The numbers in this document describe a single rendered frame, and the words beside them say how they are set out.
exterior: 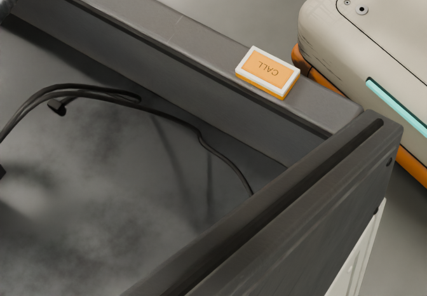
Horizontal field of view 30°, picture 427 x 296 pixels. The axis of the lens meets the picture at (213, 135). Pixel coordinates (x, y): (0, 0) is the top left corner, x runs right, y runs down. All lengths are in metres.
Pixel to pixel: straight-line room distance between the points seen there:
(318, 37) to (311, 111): 0.89
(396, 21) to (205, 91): 0.85
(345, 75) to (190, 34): 0.87
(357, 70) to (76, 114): 0.80
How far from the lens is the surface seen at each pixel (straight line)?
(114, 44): 0.83
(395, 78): 1.52
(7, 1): 0.52
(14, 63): 0.92
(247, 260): 0.43
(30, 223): 0.83
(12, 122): 0.66
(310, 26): 1.59
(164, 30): 0.76
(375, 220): 0.87
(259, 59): 0.71
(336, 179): 0.55
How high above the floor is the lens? 1.57
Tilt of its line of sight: 63 degrees down
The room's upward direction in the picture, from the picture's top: 10 degrees counter-clockwise
